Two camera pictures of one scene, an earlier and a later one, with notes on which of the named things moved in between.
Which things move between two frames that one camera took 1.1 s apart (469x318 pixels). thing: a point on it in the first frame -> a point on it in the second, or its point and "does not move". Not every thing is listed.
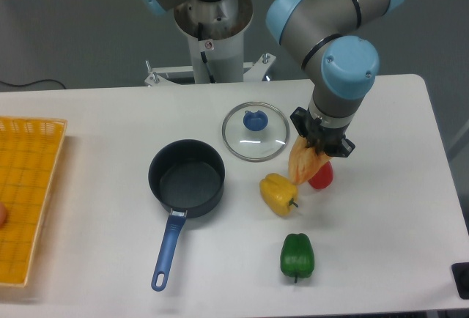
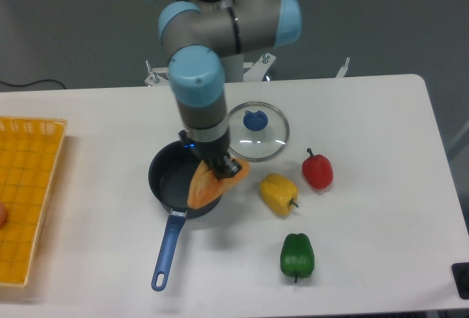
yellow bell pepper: [278, 193] does not move
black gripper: [320, 137] -> [211, 152]
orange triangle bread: [304, 160] -> [204, 187]
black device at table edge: [460, 272] does not move
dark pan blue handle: [186, 176] does not move
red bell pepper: [324, 176] does not move
